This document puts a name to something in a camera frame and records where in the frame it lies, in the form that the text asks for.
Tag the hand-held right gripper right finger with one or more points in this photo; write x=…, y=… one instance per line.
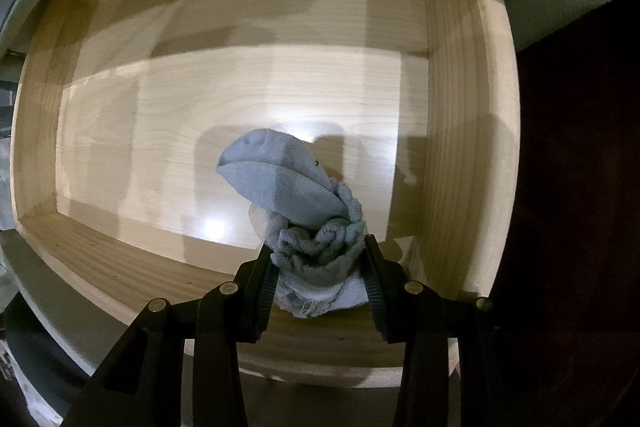
x=374, y=302

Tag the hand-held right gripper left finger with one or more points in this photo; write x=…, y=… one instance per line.
x=265, y=297

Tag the grey sock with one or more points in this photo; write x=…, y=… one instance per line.
x=280, y=187

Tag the wooden drawer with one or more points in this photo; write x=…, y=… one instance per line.
x=250, y=82

